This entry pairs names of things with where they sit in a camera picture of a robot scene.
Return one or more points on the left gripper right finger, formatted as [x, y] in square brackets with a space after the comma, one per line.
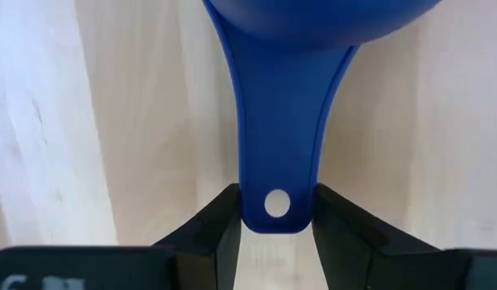
[349, 241]

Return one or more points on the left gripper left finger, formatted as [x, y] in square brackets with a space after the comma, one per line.
[208, 237]

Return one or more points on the indigo measuring cup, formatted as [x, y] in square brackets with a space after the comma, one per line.
[278, 121]

